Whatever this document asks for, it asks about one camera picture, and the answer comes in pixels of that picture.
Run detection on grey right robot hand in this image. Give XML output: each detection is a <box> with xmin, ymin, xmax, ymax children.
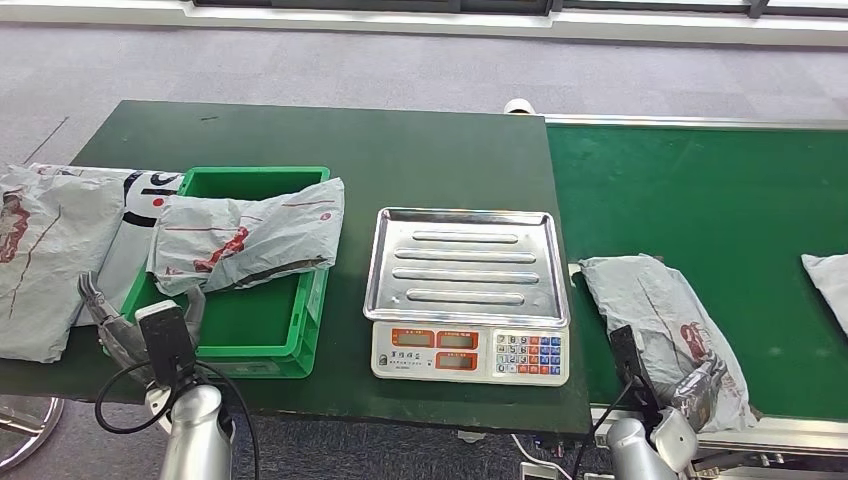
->
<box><xmin>669</xmin><ymin>352</ymin><xmax>730</xmax><ymax>433</ymax></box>

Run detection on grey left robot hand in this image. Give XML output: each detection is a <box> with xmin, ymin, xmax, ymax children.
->
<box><xmin>77</xmin><ymin>271</ymin><xmax>208</xmax><ymax>387</ymax></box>

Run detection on grey parcel red line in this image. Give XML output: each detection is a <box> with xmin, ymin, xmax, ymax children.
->
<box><xmin>578</xmin><ymin>254</ymin><xmax>760</xmax><ymax>433</ymax></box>

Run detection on large grey parcel black letters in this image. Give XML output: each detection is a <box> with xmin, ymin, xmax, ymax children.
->
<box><xmin>800</xmin><ymin>253</ymin><xmax>848</xmax><ymax>339</ymax></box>

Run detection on small grey parcel red print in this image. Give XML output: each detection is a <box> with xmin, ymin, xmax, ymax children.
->
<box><xmin>145</xmin><ymin>177</ymin><xmax>346</xmax><ymax>297</ymax></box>

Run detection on white parcel black letters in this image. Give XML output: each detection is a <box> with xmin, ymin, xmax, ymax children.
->
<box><xmin>29</xmin><ymin>164</ymin><xmax>185</xmax><ymax>329</ymax></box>

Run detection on grey parcel dark red print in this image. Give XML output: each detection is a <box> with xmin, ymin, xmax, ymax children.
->
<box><xmin>0</xmin><ymin>165</ymin><xmax>127</xmax><ymax>366</ymax></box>

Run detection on chrome chair base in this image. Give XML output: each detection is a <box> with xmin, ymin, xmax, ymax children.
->
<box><xmin>0</xmin><ymin>396</ymin><xmax>66</xmax><ymax>473</ymax></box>

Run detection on green plastic crate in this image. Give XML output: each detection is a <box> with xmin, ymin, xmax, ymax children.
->
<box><xmin>102</xmin><ymin>166</ymin><xmax>331</xmax><ymax>381</ymax></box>

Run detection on white scale with steel tray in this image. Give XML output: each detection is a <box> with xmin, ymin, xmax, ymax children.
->
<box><xmin>362</xmin><ymin>207</ymin><xmax>571</xmax><ymax>388</ymax></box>

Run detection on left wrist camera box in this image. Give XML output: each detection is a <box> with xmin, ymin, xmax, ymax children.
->
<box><xmin>134</xmin><ymin>299</ymin><xmax>198</xmax><ymax>389</ymax></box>

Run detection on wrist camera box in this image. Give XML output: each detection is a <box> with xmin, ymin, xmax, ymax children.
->
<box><xmin>134</xmin><ymin>299</ymin><xmax>198</xmax><ymax>389</ymax></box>
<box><xmin>609</xmin><ymin>324</ymin><xmax>664</xmax><ymax>413</ymax></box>

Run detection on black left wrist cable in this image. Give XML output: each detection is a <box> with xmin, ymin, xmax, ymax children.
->
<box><xmin>94</xmin><ymin>360</ymin><xmax>261</xmax><ymax>480</ymax></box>

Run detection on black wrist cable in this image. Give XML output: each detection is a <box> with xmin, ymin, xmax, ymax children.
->
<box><xmin>569</xmin><ymin>377</ymin><xmax>637</xmax><ymax>480</ymax></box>
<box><xmin>94</xmin><ymin>360</ymin><xmax>261</xmax><ymax>480</ymax></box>

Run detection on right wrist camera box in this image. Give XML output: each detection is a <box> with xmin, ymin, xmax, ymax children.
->
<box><xmin>609</xmin><ymin>324</ymin><xmax>664</xmax><ymax>413</ymax></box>

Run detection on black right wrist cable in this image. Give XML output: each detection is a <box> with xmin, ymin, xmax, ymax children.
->
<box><xmin>569</xmin><ymin>377</ymin><xmax>637</xmax><ymax>480</ymax></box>

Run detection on white floor cable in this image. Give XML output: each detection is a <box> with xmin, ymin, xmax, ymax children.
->
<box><xmin>508</xmin><ymin>433</ymin><xmax>574</xmax><ymax>480</ymax></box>

